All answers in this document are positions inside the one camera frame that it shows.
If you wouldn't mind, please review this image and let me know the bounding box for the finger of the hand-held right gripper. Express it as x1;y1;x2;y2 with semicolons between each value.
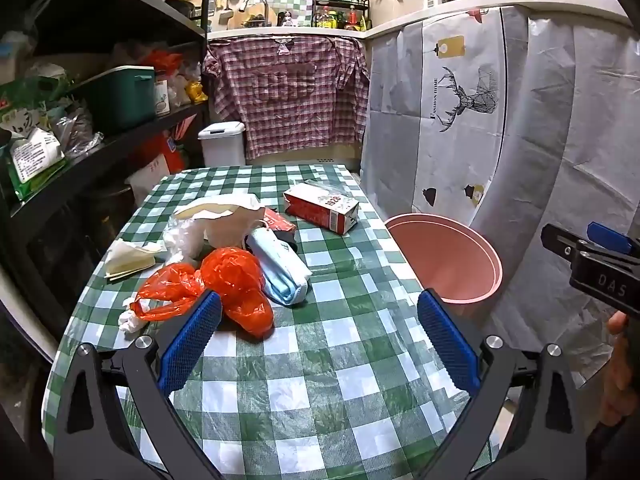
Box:
541;223;593;262
586;221;640;257

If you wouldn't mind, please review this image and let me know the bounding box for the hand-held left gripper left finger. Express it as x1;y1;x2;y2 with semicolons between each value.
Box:
50;289;223;480

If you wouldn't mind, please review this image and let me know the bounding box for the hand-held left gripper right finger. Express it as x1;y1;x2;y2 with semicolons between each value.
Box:
416;288;588;480

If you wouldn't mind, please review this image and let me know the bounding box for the pink plastic bin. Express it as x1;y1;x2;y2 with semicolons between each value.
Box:
384;212;503;319

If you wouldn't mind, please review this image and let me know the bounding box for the orange plastic bag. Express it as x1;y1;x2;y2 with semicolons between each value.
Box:
136;246;275;338

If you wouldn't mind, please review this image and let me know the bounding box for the clear plastic wrapper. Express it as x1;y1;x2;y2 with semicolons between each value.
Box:
302;178;351;198

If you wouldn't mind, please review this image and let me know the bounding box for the person's right hand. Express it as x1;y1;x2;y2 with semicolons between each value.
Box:
600;310;640;428

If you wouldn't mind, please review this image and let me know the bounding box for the crumpled white tissue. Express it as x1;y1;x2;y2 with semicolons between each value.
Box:
117;297;151;336

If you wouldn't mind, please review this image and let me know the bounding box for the beige paper napkin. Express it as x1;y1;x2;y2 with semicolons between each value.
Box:
103;239;166;283

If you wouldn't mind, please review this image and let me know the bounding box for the clear plastic bag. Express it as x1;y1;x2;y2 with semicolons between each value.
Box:
162;215;208;266

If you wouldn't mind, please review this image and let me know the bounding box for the grey deer printed sheet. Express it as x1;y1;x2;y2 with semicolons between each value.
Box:
360;5;640;388

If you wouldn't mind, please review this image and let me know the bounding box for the green checked tablecloth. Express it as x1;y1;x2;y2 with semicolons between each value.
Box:
41;162;511;480

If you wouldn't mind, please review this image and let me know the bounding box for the cream paper bag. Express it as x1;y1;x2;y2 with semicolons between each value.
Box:
172;194;266;250

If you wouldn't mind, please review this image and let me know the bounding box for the red and white small packet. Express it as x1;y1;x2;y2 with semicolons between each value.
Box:
261;206;297;233

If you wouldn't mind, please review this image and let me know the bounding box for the white sack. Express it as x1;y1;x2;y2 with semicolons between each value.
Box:
125;155;171;207

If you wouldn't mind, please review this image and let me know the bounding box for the red and white carton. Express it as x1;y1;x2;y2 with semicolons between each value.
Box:
282;182;361;235

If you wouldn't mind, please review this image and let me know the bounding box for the red orange sack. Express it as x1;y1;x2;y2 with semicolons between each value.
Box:
140;130;189;173

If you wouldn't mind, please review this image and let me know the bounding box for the white pedal bin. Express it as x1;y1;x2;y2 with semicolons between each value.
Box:
197;121;247;168

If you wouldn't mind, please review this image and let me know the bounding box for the green white food packet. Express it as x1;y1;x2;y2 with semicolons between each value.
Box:
0;127;68;202

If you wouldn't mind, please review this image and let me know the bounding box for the clear bag of dried goods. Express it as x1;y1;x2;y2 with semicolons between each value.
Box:
52;105;104;161

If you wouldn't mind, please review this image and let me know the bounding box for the white labelled can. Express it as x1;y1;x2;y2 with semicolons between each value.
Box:
154;72;171;114

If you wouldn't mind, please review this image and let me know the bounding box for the red plaid shirt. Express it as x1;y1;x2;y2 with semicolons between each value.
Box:
201;35;372;161

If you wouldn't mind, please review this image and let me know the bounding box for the teal storage box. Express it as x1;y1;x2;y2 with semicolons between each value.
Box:
75;65;157;136

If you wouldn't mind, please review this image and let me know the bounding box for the white kitchen counter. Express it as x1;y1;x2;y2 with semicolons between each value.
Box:
207;0;632;42

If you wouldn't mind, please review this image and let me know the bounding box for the orange bag on shelf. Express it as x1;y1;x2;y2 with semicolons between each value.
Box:
145;50;184;77

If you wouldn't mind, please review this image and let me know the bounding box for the black spice rack with bottles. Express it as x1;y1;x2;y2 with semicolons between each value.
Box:
312;0;373;32

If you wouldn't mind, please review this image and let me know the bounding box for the black shelf rack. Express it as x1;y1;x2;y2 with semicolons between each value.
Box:
0;0;216;361

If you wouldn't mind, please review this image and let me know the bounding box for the chrome faucet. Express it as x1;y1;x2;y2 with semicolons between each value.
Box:
237;0;271;26

